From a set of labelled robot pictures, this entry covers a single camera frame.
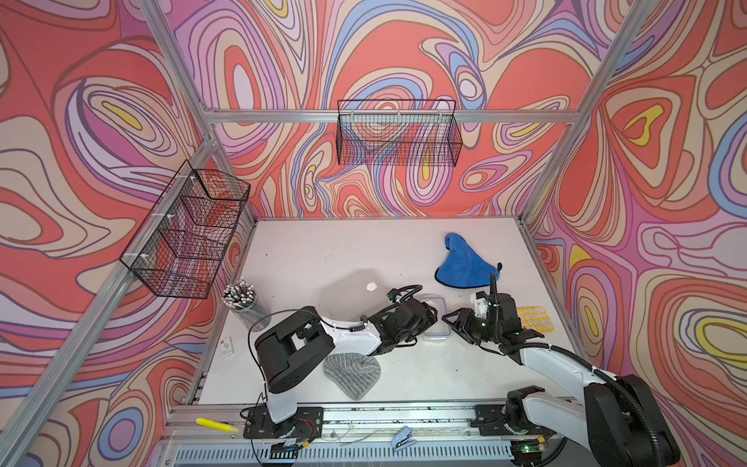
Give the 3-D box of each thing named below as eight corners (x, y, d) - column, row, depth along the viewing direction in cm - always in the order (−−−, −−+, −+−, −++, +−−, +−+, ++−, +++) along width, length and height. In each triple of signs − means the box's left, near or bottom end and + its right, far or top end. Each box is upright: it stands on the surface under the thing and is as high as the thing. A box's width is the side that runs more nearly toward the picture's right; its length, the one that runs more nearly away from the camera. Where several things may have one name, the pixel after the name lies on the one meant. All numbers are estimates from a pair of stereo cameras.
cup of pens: (247, 337, 94) (218, 304, 77) (253, 314, 99) (228, 279, 82) (270, 336, 94) (247, 304, 77) (276, 314, 99) (255, 279, 82)
